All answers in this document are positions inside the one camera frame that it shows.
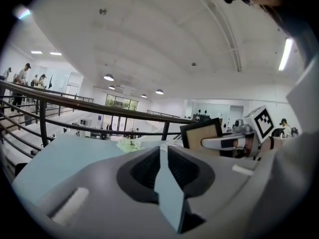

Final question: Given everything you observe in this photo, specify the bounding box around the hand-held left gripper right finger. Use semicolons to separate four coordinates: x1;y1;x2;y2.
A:
167;145;280;239

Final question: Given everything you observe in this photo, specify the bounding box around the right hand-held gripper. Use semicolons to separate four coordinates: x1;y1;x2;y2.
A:
201;105;275;160

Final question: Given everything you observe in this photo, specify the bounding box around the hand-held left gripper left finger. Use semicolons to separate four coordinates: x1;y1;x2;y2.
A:
32;146;180;239

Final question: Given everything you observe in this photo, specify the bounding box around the black picture frame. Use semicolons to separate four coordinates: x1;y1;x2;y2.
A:
179;118;224;157

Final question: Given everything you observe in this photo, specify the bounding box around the person's right forearm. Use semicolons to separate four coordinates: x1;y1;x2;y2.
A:
261;135;284;152

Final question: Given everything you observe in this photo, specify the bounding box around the light blue table top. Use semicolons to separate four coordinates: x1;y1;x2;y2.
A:
11;133;185;234

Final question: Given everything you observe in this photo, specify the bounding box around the white flower bunch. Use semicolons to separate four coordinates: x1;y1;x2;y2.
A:
116;136;146;153

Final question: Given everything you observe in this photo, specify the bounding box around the black metal railing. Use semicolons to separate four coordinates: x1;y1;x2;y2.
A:
0;80;197;174

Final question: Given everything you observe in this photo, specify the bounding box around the large glass window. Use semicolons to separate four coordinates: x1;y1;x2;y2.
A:
105;94;139;111

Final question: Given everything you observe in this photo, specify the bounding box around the person's white shirt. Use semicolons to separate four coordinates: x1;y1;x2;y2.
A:
271;56;319;224

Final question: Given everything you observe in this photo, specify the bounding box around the long ceiling strip light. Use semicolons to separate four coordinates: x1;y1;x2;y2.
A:
278;38;294;72

